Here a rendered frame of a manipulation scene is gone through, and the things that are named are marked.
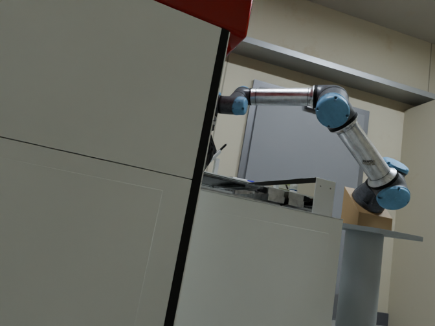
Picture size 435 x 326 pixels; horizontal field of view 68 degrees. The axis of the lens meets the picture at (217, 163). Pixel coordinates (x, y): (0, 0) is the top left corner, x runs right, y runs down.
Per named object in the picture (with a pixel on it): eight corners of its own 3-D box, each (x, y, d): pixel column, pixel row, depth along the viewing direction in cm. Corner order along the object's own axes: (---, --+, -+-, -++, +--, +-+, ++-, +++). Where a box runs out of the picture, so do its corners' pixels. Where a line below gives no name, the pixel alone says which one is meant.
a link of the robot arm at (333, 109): (411, 186, 134) (338, 79, 124) (418, 207, 121) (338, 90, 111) (382, 198, 140) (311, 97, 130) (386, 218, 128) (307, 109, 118)
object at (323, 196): (312, 213, 120) (316, 176, 122) (245, 208, 171) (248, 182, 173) (332, 218, 123) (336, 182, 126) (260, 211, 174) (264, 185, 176)
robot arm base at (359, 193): (372, 192, 158) (384, 176, 152) (390, 215, 146) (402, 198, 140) (346, 188, 154) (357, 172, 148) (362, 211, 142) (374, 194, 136)
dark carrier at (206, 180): (178, 169, 120) (178, 167, 120) (159, 174, 152) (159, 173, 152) (259, 187, 132) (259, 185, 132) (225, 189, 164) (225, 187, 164)
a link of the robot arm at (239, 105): (250, 92, 137) (225, 90, 141) (243, 99, 128) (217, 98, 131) (250, 109, 141) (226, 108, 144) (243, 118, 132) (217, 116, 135)
